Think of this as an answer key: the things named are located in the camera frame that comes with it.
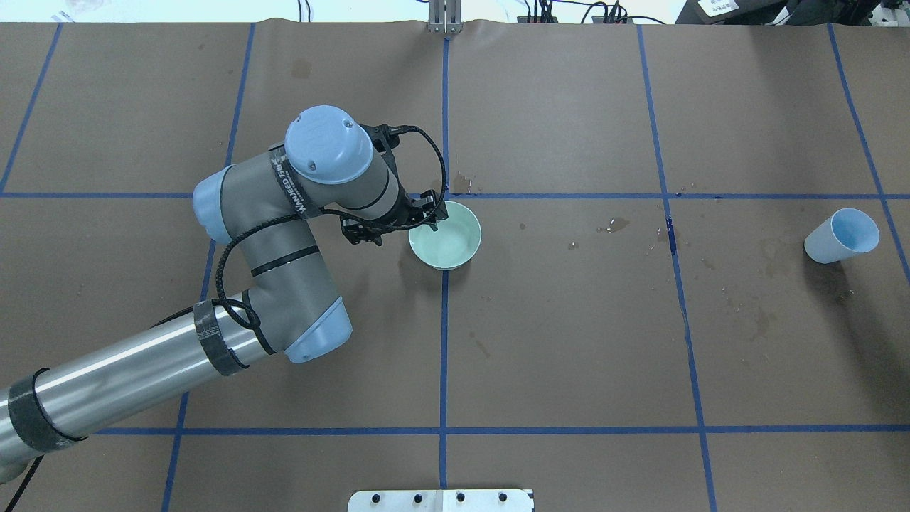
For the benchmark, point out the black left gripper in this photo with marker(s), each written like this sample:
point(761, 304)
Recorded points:
point(407, 213)

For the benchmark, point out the light green ceramic bowl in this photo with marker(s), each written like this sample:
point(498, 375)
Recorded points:
point(452, 244)

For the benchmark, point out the light blue plastic cup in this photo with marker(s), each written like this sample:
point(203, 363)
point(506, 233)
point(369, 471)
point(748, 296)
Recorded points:
point(847, 233)

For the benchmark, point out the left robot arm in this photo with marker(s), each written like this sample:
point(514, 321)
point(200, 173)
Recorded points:
point(273, 292)

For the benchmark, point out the blue tape line crosswise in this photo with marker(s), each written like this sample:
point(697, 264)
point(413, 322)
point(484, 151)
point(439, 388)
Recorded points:
point(443, 363)

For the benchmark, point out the brown paper table cover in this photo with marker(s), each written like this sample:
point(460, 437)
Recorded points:
point(644, 195)

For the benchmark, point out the far blue tape line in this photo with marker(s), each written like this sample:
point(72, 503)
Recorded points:
point(336, 431)

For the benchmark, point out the aluminium frame post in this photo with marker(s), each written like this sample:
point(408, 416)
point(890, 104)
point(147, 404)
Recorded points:
point(445, 16)

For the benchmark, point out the power strip with cables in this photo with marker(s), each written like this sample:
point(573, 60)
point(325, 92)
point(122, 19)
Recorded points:
point(578, 12)

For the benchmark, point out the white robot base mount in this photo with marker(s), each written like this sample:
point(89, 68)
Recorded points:
point(442, 500)

